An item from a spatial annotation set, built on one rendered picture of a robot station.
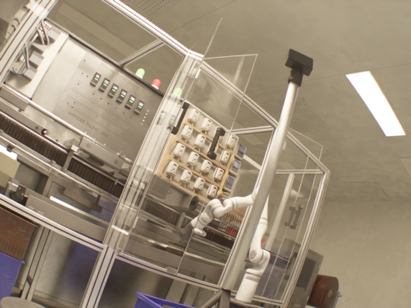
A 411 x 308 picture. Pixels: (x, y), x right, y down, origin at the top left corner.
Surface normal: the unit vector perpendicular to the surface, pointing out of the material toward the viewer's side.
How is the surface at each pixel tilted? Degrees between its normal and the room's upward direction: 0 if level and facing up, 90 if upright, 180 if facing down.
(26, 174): 90
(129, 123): 90
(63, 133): 90
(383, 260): 90
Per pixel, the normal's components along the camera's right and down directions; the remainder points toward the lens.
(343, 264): -0.72, -0.46
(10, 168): 0.66, -0.20
